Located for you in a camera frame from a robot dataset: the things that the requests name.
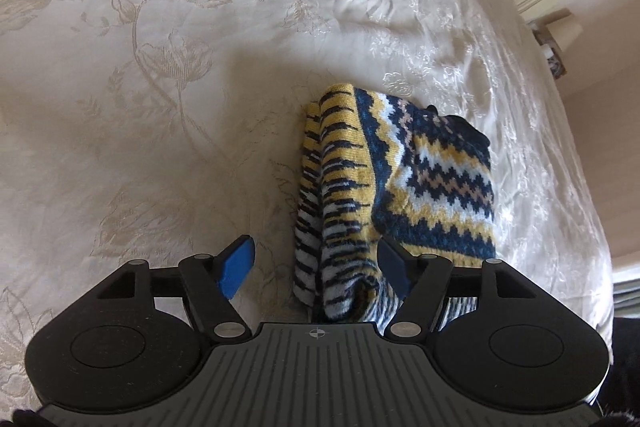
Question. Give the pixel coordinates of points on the navy yellow white knit sweater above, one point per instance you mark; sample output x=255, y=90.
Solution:
x=375, y=166

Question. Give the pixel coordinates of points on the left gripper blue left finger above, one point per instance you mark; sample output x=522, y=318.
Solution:
x=210, y=283

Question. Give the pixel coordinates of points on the cream floral embroidered bedspread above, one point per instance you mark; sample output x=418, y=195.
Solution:
x=158, y=129

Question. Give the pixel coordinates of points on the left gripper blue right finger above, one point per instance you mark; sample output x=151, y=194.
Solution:
x=421, y=285

